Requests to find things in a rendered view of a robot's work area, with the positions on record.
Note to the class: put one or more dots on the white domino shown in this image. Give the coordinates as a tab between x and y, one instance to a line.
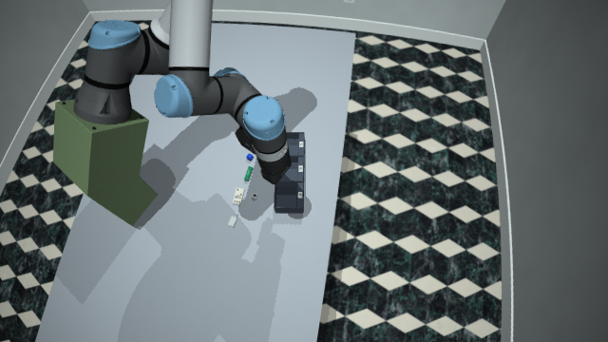
238	196

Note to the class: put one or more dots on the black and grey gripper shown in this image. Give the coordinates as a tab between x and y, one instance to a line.
274	165

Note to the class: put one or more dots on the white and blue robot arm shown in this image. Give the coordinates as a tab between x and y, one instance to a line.
118	49

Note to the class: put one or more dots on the white usb stick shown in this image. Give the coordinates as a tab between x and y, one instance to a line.
233	220

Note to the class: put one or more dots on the dark grey rack of three bins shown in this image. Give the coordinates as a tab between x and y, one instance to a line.
289	191

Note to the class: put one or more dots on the green aa battery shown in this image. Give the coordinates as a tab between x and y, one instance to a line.
248	174

